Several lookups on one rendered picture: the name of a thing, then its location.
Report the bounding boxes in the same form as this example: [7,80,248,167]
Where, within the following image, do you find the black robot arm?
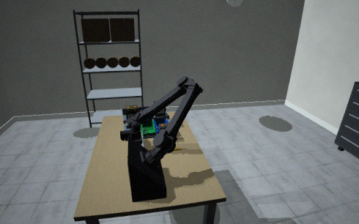
[120,76,203,171]

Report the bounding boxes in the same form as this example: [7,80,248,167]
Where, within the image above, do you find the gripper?
[132,131,142,145]

